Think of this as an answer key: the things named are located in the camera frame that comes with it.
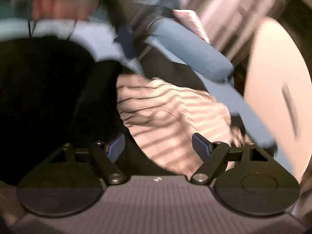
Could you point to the blue fleece armrest cushion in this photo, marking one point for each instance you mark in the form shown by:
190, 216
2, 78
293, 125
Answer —
191, 49

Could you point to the striped beige garment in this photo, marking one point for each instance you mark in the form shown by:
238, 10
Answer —
162, 118

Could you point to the black garment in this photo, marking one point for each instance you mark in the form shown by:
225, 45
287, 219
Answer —
53, 92

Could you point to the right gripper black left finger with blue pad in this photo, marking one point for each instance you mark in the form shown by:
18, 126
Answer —
73, 180

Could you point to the white printed package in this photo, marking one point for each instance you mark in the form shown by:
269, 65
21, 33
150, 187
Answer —
190, 20

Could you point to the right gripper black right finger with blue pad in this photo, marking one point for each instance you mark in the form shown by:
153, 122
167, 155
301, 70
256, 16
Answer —
245, 179

